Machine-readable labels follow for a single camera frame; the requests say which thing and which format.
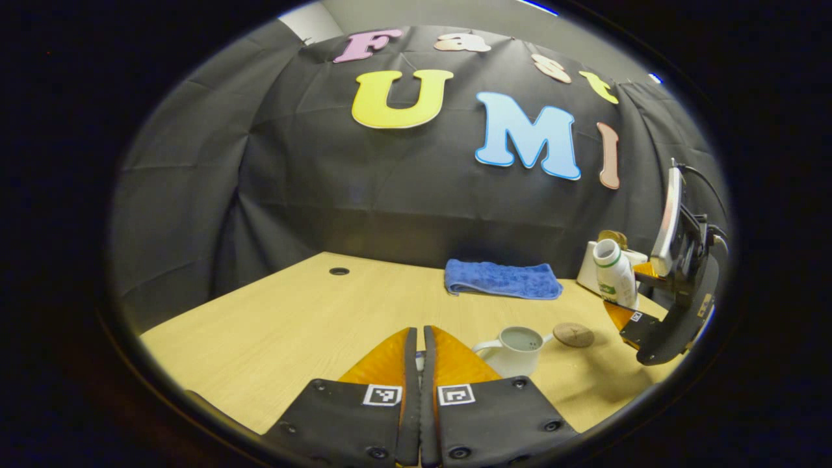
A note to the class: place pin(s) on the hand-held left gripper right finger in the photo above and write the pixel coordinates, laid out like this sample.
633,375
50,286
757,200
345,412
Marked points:
429,390

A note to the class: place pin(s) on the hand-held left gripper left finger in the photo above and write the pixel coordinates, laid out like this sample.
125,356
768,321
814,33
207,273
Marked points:
411,390

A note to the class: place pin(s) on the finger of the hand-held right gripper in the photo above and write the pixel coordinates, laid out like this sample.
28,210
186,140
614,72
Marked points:
640,328
647,276

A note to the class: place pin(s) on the white water bottle green label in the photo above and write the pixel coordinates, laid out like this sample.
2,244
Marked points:
617,276

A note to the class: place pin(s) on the round cork coaster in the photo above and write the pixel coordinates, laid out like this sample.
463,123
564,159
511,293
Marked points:
573,335

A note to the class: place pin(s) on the white teacup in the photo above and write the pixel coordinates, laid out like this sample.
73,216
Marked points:
513,361

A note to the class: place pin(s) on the white toaster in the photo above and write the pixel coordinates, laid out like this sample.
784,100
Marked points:
587,270

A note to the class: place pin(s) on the blue towel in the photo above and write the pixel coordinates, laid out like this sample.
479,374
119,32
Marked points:
500,279

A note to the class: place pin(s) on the black table grommet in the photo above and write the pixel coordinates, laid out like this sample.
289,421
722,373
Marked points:
338,271

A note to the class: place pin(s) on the black backdrop cloth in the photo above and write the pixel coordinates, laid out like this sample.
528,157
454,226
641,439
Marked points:
325,195

